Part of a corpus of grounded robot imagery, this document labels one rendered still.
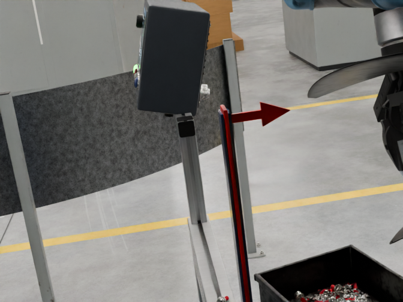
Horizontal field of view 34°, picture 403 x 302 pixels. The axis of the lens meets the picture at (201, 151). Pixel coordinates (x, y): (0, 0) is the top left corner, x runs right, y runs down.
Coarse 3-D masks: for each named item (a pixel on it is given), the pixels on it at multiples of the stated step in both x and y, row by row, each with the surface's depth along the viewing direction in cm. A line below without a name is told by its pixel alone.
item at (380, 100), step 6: (396, 72) 88; (384, 78) 91; (390, 78) 88; (396, 78) 88; (384, 84) 91; (390, 84) 89; (396, 84) 89; (384, 90) 92; (390, 90) 90; (378, 96) 94; (384, 96) 92; (378, 102) 95; (384, 102) 93; (378, 108) 95; (384, 108) 94; (378, 114) 96; (384, 114) 95; (378, 120) 97
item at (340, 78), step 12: (372, 60) 52; (384, 60) 51; (396, 60) 51; (336, 72) 57; (348, 72) 58; (360, 72) 59; (372, 72) 61; (384, 72) 64; (324, 84) 64; (336, 84) 66; (348, 84) 69; (312, 96) 70
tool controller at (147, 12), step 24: (168, 0) 136; (144, 24) 122; (168, 24) 116; (192, 24) 116; (144, 48) 117; (168, 48) 117; (192, 48) 118; (144, 72) 118; (168, 72) 118; (192, 72) 119; (144, 96) 119; (168, 96) 120; (192, 96) 120
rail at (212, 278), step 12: (192, 228) 119; (204, 228) 119; (192, 240) 115; (204, 240) 117; (192, 252) 126; (204, 252) 109; (216, 252) 109; (204, 264) 105; (216, 264) 105; (204, 276) 101; (216, 276) 101; (204, 288) 98; (216, 288) 100; (228, 288) 97; (204, 300) 99; (228, 300) 94
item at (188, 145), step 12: (180, 120) 116; (180, 144) 117; (192, 144) 117; (192, 156) 118; (192, 168) 119; (192, 180) 120; (192, 192) 119; (192, 204) 120; (204, 204) 120; (192, 216) 121; (204, 216) 121
